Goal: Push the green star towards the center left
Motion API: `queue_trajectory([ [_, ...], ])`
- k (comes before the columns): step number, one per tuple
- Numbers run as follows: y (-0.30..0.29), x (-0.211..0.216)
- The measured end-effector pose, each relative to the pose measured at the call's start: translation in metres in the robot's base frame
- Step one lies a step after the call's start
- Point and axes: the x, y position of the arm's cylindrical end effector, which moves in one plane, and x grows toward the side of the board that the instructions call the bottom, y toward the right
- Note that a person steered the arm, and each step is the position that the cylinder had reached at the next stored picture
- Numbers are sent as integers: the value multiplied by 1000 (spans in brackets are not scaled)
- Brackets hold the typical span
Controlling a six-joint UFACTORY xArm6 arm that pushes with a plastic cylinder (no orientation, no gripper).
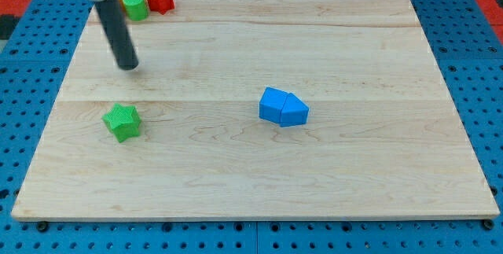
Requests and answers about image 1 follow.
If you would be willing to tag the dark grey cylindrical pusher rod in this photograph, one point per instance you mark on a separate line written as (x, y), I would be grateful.
(113, 22)

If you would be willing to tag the blue triangular prism block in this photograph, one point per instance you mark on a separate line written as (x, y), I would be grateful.
(294, 112)

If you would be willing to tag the green cylinder block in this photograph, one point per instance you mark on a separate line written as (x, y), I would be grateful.
(136, 10)

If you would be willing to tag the blue cube block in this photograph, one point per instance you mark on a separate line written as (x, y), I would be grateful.
(271, 104)

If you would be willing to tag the green star block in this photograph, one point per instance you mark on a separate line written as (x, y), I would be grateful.
(123, 121)

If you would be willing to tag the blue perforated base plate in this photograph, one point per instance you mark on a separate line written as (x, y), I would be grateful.
(34, 62)

